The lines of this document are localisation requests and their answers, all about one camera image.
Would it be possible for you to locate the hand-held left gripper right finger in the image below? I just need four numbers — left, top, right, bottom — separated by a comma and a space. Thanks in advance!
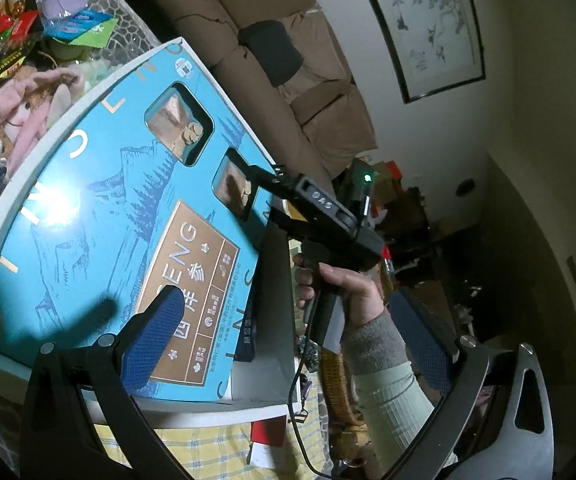
378, 287, 555, 480

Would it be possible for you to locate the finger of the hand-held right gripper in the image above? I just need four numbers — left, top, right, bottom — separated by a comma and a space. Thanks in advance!
268, 206, 315, 242
225, 149, 297, 202

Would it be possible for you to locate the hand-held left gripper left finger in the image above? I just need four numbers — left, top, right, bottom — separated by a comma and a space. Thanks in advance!
19, 284, 189, 480

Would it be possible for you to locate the white gift box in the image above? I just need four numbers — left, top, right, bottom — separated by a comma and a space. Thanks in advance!
0, 35, 301, 428

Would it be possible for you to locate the dark blue patterned box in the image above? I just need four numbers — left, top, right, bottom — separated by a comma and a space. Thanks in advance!
230, 280, 265, 365

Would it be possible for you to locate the teal gift box lid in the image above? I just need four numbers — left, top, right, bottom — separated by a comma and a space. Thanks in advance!
0, 37, 289, 404

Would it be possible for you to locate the person's right forearm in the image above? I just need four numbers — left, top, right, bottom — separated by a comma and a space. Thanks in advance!
340, 311, 445, 480

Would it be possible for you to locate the person's right hand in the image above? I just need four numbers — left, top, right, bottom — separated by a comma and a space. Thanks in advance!
293, 252, 387, 335

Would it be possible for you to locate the wicker basket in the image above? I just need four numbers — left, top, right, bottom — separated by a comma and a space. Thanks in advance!
319, 349, 365, 427

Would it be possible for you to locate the yellow striped cloth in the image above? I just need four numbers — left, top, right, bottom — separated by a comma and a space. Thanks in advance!
92, 410, 329, 480

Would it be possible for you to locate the black cushion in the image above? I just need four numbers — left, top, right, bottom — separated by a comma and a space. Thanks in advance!
238, 20, 305, 87

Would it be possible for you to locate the red box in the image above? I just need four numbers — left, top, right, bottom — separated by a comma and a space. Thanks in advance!
249, 416, 289, 467

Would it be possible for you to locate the brown sofa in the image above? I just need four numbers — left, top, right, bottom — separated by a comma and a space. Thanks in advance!
135, 0, 377, 196

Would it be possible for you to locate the framed ink painting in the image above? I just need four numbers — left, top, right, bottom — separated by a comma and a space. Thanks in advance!
349, 0, 487, 106

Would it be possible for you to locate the green card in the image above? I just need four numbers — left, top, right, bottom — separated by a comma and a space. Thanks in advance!
74, 15, 119, 49

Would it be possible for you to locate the blue foil packet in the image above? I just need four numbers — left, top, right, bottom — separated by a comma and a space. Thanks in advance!
45, 7, 104, 42

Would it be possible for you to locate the pink plush toy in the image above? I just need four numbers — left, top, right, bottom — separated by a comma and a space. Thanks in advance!
0, 62, 88, 176

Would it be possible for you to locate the purple oval pad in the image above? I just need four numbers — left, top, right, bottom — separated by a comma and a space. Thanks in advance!
40, 0, 92, 22

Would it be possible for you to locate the red snack packet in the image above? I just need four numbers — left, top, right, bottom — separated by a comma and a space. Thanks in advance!
0, 10, 39, 62

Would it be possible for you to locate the black cable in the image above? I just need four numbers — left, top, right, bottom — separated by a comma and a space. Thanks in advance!
285, 305, 331, 478

